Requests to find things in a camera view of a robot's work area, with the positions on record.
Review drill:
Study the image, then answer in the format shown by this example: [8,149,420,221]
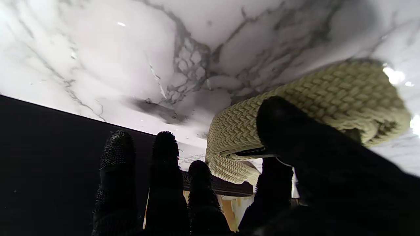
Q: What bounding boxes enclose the black belt storage box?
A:
[0,95,156,236]

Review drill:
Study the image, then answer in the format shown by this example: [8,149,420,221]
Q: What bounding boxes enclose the beige braided belt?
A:
[205,60,412,186]

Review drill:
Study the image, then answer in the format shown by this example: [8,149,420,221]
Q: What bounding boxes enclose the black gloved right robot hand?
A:
[92,96,420,236]

